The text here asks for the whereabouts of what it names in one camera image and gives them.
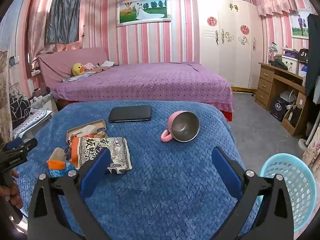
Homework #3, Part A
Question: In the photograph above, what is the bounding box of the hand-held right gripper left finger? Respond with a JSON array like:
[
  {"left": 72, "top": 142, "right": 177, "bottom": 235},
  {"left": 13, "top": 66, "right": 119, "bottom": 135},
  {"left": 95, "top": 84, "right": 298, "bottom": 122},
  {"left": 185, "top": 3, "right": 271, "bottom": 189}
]
[{"left": 27, "top": 147, "right": 112, "bottom": 240}]

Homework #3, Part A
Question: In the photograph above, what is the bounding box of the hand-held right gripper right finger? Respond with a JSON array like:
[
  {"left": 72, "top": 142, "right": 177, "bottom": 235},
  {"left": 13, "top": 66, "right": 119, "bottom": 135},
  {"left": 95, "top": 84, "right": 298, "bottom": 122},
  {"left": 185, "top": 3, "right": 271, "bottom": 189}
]
[{"left": 211, "top": 146, "right": 294, "bottom": 240}]

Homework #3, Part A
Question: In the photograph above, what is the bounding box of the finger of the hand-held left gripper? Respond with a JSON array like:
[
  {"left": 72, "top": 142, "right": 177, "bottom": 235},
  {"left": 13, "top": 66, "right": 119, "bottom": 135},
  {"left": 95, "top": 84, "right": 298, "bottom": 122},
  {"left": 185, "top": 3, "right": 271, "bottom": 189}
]
[
  {"left": 5, "top": 139, "right": 25, "bottom": 151},
  {"left": 17, "top": 138, "right": 38, "bottom": 154}
]

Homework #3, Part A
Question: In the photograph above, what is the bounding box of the printed snack packet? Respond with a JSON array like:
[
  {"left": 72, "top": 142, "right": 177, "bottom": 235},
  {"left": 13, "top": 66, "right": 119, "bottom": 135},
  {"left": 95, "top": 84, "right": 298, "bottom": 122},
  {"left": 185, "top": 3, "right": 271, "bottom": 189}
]
[{"left": 70, "top": 136, "right": 133, "bottom": 175}]

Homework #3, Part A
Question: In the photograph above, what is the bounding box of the white tissue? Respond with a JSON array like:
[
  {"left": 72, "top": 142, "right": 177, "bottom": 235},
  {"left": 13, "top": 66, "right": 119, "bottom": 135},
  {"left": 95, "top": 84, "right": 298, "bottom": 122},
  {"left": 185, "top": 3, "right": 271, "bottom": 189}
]
[{"left": 75, "top": 125, "right": 100, "bottom": 138}]

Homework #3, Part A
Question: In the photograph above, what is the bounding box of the light blue plastic basket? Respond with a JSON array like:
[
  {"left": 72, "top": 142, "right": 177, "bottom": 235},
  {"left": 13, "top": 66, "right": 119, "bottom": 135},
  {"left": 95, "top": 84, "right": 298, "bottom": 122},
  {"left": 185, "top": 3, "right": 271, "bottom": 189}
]
[{"left": 257, "top": 153, "right": 318, "bottom": 233}]

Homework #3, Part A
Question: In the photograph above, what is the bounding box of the person's left hand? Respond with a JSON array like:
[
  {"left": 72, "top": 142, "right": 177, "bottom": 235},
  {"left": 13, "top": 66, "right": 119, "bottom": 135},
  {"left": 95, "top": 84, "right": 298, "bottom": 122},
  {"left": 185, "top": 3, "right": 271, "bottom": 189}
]
[{"left": 0, "top": 169, "right": 24, "bottom": 210}]

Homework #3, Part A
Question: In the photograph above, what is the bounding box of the polka dot cushion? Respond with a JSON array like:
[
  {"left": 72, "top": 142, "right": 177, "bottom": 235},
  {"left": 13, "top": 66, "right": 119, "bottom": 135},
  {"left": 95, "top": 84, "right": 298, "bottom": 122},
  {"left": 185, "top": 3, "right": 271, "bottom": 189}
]
[{"left": 12, "top": 109, "right": 54, "bottom": 140}]

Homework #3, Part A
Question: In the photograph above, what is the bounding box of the black white patterned bag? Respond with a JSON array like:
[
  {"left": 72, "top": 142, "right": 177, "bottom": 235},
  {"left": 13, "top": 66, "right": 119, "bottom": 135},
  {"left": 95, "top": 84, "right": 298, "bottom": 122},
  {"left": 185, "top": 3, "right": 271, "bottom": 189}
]
[{"left": 9, "top": 95, "right": 32, "bottom": 128}]

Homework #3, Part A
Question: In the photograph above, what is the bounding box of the beige phone case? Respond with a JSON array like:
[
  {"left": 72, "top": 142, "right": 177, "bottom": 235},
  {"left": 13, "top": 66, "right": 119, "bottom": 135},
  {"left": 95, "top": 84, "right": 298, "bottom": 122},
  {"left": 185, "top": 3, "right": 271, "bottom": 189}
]
[{"left": 66, "top": 119, "right": 107, "bottom": 145}]

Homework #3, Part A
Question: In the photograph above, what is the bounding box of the pink steel-lined mug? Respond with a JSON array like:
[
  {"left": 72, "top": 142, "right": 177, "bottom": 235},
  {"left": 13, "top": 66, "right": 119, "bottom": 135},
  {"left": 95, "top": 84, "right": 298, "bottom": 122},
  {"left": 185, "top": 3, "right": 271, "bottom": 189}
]
[{"left": 161, "top": 110, "right": 200, "bottom": 143}]

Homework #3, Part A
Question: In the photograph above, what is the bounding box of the blue fleece blanket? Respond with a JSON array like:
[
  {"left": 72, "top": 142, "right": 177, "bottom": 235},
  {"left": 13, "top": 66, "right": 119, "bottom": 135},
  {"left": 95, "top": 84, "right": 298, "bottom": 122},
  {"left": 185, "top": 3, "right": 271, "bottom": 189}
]
[{"left": 15, "top": 101, "right": 265, "bottom": 240}]

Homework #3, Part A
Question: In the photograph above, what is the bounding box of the black smartphone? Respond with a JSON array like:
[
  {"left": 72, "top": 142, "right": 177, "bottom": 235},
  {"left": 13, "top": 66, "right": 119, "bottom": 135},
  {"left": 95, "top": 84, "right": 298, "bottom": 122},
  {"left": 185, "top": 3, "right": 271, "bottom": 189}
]
[{"left": 108, "top": 105, "right": 152, "bottom": 123}]

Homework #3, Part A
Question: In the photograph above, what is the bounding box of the light blue cloth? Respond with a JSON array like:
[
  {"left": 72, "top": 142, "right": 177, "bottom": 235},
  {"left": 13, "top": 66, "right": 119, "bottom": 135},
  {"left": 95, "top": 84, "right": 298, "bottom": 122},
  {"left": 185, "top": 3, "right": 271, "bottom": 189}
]
[{"left": 62, "top": 74, "right": 85, "bottom": 82}]

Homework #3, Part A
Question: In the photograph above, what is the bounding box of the black cardboard box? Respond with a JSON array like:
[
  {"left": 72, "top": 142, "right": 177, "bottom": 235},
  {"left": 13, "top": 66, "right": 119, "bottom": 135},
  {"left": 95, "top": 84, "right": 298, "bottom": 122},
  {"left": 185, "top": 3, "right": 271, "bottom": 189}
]
[{"left": 269, "top": 97, "right": 288, "bottom": 122}]

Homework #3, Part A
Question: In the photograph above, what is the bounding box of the white fan stand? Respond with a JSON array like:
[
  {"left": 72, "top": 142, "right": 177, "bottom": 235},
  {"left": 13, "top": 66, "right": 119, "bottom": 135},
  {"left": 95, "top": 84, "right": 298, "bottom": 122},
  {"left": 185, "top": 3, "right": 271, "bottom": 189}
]
[{"left": 299, "top": 120, "right": 320, "bottom": 153}]

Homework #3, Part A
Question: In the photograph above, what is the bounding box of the brown cardboard box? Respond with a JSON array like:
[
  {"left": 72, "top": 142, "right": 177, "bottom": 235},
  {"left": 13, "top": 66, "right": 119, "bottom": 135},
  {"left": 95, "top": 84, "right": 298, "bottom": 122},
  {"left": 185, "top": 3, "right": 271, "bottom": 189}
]
[{"left": 281, "top": 105, "right": 303, "bottom": 130}]

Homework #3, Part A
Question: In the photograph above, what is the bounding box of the floral cloth cover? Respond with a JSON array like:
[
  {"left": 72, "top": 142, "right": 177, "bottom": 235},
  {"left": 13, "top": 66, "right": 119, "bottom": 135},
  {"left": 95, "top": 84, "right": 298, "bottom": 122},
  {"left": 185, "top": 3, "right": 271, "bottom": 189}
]
[{"left": 301, "top": 135, "right": 320, "bottom": 170}]

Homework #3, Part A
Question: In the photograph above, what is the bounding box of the yellow duck plush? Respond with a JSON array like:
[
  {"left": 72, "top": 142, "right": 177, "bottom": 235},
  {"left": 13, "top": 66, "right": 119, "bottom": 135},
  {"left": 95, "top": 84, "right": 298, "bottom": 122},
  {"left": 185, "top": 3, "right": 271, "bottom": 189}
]
[{"left": 71, "top": 63, "right": 85, "bottom": 77}]

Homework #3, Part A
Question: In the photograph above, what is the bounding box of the wooden desk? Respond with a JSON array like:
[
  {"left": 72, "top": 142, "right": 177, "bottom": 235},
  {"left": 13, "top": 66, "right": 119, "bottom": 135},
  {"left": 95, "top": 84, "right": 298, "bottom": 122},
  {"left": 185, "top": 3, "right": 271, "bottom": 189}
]
[{"left": 255, "top": 62, "right": 313, "bottom": 137}]

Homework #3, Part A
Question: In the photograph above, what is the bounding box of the white appliance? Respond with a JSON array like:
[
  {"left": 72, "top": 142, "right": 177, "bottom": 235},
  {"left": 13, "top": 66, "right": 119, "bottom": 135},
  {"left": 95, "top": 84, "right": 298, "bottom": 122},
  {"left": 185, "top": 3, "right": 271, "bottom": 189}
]
[{"left": 279, "top": 90, "right": 298, "bottom": 105}]

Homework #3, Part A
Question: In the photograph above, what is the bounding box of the bed with purple bedspread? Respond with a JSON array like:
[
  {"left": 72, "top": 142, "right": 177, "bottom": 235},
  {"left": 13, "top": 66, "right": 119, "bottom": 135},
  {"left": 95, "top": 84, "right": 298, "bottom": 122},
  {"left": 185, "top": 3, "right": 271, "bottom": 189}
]
[{"left": 37, "top": 47, "right": 234, "bottom": 120}]

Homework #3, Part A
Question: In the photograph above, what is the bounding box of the white wardrobe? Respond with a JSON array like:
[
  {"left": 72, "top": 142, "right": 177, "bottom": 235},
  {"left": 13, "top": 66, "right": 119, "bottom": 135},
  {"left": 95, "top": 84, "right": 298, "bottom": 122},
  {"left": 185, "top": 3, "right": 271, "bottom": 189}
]
[{"left": 195, "top": 0, "right": 262, "bottom": 90}]

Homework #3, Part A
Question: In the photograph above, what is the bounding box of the pink satin curtain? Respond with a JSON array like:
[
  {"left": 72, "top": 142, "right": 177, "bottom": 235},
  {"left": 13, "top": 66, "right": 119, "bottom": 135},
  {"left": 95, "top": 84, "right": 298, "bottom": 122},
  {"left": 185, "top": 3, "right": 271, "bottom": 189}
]
[{"left": 26, "top": 0, "right": 84, "bottom": 63}]

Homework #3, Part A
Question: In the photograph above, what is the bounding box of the dark clothes pile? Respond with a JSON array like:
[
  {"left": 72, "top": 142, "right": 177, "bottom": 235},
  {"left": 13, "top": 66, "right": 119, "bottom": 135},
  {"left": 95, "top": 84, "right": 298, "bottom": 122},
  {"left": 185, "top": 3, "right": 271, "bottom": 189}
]
[{"left": 269, "top": 59, "right": 289, "bottom": 70}]

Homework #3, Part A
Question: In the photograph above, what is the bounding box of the white storage box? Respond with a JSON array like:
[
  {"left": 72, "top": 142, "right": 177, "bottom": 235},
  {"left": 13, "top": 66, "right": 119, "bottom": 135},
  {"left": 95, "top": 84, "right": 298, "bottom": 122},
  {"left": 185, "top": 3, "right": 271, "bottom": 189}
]
[{"left": 281, "top": 55, "right": 299, "bottom": 75}]

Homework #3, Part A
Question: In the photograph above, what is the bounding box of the desk lamp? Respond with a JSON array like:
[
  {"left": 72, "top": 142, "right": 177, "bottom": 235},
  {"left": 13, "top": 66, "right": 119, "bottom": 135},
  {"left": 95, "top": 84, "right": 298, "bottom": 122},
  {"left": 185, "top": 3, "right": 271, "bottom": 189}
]
[{"left": 267, "top": 42, "right": 279, "bottom": 64}]

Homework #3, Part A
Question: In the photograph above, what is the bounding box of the grey curtain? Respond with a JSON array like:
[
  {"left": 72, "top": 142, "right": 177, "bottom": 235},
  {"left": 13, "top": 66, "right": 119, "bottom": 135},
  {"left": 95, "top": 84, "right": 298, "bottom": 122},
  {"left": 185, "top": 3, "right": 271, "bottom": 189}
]
[{"left": 45, "top": 0, "right": 82, "bottom": 44}]

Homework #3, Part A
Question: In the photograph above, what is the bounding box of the couple photo poster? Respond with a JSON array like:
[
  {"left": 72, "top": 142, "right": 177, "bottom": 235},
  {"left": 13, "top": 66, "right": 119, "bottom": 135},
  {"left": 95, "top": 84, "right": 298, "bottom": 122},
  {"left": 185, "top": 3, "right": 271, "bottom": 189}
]
[{"left": 290, "top": 10, "right": 313, "bottom": 40}]

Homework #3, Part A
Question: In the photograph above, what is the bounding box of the framed wedding photo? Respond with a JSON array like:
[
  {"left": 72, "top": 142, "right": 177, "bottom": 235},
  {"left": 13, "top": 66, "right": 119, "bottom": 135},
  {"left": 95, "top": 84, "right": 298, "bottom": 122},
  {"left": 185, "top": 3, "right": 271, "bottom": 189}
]
[{"left": 116, "top": 0, "right": 172, "bottom": 27}]

